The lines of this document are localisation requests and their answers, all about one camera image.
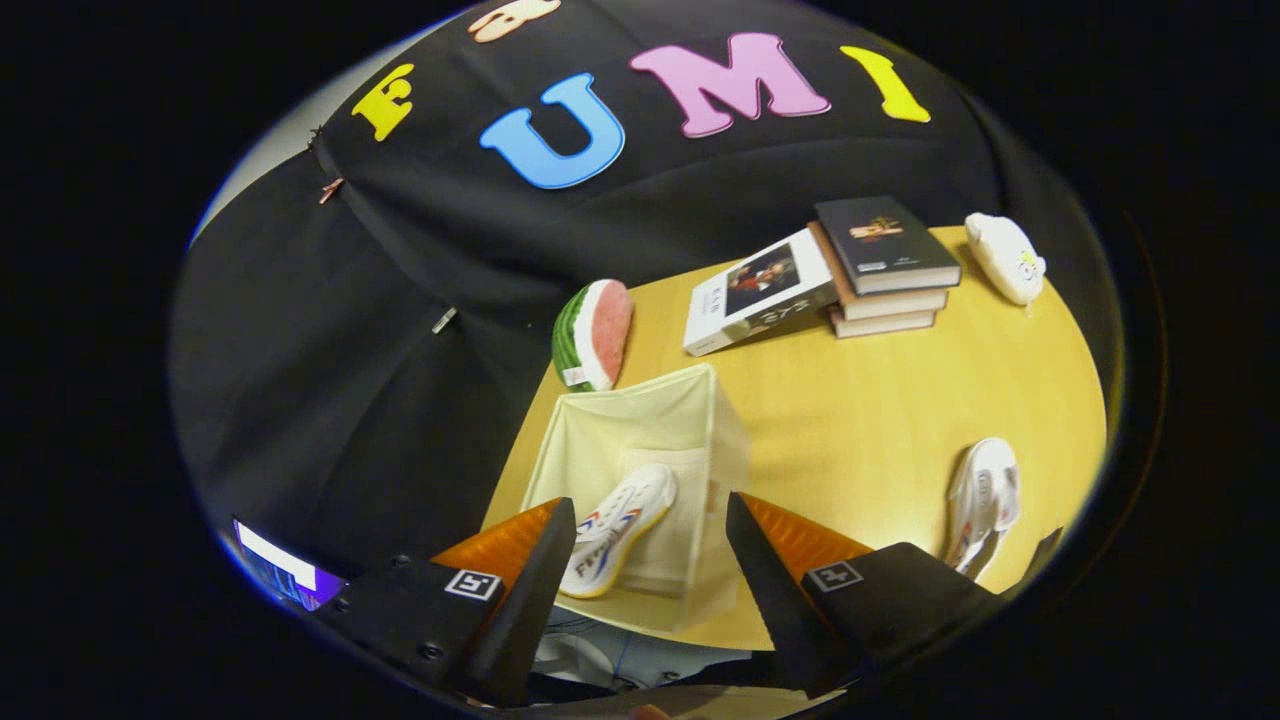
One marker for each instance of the pink clip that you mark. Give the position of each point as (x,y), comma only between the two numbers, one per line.
(330,190)

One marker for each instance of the beige fabric storage box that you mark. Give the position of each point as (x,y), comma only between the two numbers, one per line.
(640,420)

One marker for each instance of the white plush toy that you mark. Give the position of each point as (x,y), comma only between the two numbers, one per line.
(1005,255)

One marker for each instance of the lit monitor screen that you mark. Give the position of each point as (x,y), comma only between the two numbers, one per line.
(285,570)

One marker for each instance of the white canvas shoe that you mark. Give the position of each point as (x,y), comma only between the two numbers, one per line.
(985,490)
(625,510)

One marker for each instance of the silver clip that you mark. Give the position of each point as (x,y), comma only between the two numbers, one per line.
(444,320)

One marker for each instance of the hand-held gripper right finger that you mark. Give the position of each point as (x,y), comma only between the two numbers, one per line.
(775,600)

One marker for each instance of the watermelon slice plush toy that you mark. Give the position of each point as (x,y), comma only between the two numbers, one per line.
(600,335)

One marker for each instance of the dark cover book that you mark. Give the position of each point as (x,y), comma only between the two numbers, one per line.
(880,240)

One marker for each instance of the white book with portrait cover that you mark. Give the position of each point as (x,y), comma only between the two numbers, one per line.
(760,290)

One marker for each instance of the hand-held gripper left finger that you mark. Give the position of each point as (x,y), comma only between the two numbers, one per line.
(530,610)

